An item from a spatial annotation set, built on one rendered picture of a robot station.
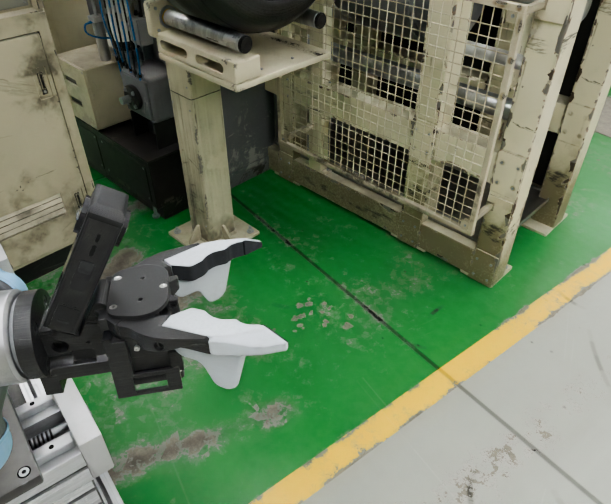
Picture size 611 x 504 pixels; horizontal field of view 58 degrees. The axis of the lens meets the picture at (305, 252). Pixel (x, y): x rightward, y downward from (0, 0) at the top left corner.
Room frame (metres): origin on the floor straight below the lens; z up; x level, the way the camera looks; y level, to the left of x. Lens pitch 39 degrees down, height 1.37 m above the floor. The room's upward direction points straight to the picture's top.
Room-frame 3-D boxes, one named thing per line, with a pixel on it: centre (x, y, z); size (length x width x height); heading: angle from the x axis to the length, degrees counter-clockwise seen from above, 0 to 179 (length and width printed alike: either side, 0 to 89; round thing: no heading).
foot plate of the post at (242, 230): (1.81, 0.37, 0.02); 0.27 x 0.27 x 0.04; 46
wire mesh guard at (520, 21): (1.72, -0.22, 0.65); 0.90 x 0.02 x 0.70; 46
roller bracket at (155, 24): (1.77, 0.30, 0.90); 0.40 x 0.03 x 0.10; 136
